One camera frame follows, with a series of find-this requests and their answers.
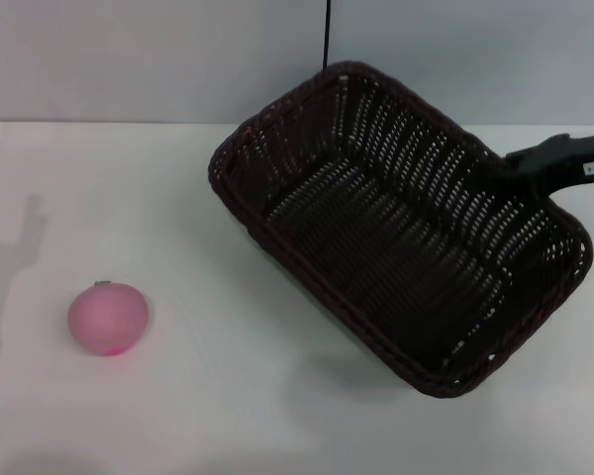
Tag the dark woven rectangular basket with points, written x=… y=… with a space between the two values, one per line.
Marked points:
x=376 y=237

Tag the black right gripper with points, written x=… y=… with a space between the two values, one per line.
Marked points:
x=586 y=156

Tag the pink peach toy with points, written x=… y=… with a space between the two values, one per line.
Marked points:
x=108 y=321

